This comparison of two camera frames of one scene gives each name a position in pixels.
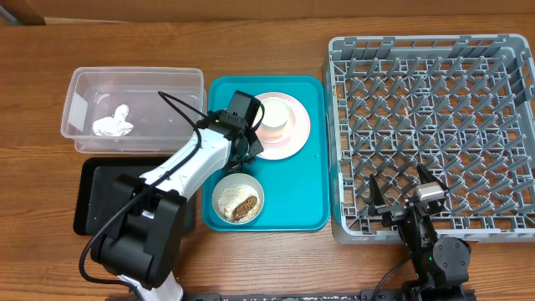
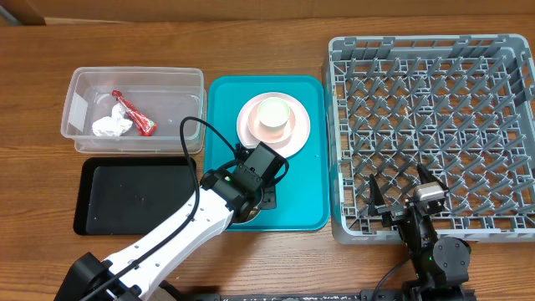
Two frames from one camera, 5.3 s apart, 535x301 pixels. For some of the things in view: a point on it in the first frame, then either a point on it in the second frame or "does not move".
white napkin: [116, 125] does not move
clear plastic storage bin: [121, 110] does not move
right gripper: [392, 211] does not move
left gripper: [256, 147] → [270, 196]
